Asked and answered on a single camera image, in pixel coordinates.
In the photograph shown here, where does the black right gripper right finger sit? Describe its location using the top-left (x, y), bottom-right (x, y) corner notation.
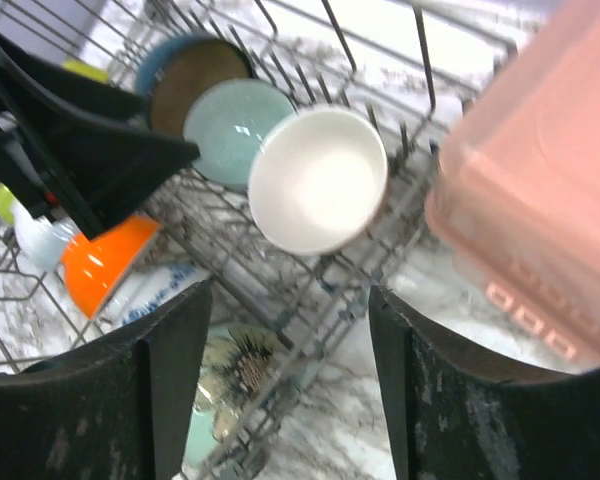
top-left (368, 286), bottom-right (600, 479)

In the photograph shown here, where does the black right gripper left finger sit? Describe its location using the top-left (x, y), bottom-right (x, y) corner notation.
top-left (0, 281), bottom-right (212, 479)

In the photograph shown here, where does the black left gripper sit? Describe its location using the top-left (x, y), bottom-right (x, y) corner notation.
top-left (0, 34), bottom-right (199, 237)

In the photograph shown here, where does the yellow-green bowl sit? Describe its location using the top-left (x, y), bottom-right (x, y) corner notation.
top-left (62, 59), bottom-right (109, 84)

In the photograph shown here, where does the dark brown bowl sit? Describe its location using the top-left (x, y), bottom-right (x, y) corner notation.
top-left (134, 32), bottom-right (254, 136)

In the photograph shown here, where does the grey bowl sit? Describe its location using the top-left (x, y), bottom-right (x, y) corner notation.
top-left (11, 200), bottom-right (80, 272)

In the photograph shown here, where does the blue floral bowl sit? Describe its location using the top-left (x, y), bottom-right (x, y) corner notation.
top-left (99, 263), bottom-right (209, 328)

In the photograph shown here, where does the white round bowl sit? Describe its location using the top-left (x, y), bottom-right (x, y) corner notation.
top-left (61, 215), bottom-right (162, 319)

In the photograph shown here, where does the celadon green bowl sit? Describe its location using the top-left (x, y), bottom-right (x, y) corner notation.
top-left (184, 323), bottom-right (287, 467)

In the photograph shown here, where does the beige patterned bowl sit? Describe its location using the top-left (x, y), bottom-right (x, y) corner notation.
top-left (248, 105), bottom-right (389, 256)

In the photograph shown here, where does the grey wire dish rack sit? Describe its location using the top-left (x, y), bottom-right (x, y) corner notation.
top-left (0, 0), bottom-right (546, 480)

